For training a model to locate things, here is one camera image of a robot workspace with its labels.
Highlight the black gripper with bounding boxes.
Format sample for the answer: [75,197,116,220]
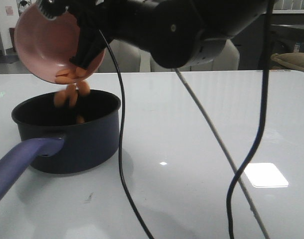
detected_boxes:
[37,0,110,69]

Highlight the orange ham pieces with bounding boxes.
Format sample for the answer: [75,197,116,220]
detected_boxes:
[53,67,91,109]

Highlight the pink bowl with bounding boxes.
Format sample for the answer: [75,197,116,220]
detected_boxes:
[13,1,107,84]

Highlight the dark blue saucepan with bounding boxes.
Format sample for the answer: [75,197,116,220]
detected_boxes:
[0,90,121,200]

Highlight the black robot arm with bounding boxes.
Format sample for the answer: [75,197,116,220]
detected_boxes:
[36,0,274,69]

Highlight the left grey upholstered chair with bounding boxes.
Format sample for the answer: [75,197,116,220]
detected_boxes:
[98,40,151,73]

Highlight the grey upholstered chair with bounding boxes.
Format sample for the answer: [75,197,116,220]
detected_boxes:
[150,39,240,73]
[98,40,151,73]

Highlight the red bin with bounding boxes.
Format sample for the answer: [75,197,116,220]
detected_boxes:
[9,27,16,52]

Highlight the right grey upholstered chair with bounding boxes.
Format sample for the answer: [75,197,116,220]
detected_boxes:
[150,39,240,73]

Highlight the dark kitchen counter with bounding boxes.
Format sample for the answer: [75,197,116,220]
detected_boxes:
[232,10,304,70]

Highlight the dark side table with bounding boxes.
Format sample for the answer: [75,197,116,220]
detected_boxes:
[269,24,304,56]

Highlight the tan cushion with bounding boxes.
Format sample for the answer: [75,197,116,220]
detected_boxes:
[271,52,304,72]

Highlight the thin black cable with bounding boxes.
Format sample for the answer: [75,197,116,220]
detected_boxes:
[98,28,157,239]

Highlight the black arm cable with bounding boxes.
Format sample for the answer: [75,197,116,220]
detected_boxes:
[226,0,275,239]

